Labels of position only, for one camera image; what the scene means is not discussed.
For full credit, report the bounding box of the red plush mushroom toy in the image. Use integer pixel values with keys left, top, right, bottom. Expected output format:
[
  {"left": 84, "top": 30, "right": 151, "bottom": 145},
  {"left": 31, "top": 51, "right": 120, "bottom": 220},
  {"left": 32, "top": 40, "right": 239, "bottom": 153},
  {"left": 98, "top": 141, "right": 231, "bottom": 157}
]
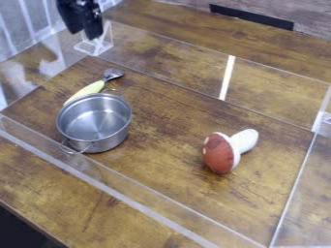
[{"left": 202, "top": 129, "right": 259, "bottom": 173}]

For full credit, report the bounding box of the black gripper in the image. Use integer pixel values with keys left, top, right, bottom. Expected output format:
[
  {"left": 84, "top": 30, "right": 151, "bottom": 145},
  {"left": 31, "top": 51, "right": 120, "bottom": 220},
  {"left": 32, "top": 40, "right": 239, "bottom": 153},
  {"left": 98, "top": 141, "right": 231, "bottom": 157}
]
[{"left": 56, "top": 0, "right": 104, "bottom": 40}]

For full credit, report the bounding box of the black bar on table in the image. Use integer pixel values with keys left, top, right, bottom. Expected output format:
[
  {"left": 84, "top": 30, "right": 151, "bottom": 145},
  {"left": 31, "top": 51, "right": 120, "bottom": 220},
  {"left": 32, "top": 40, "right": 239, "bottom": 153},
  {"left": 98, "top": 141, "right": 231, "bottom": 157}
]
[{"left": 210, "top": 4, "right": 295, "bottom": 31}]

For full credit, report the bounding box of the clear acrylic triangle bracket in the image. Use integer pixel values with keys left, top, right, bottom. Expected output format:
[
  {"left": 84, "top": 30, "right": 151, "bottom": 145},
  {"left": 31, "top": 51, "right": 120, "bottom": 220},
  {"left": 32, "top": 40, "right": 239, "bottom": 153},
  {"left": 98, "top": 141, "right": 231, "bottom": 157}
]
[{"left": 74, "top": 20, "right": 114, "bottom": 56}]

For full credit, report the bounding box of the clear acrylic enclosure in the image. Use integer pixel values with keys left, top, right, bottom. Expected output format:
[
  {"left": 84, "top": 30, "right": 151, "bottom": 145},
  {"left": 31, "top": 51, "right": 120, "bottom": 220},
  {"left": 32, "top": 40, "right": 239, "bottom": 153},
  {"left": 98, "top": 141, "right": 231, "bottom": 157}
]
[{"left": 0, "top": 23, "right": 331, "bottom": 248}]

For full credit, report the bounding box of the green handled metal spoon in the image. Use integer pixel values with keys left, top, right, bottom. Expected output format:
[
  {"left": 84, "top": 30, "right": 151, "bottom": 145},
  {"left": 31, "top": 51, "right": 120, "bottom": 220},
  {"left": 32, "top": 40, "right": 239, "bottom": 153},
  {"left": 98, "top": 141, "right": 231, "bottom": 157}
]
[{"left": 64, "top": 68, "right": 124, "bottom": 104}]

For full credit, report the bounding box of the stainless steel pot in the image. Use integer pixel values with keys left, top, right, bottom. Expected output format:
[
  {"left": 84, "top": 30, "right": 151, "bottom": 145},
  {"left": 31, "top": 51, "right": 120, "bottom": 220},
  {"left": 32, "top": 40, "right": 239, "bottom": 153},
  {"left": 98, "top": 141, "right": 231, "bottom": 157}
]
[{"left": 56, "top": 88, "right": 133, "bottom": 154}]

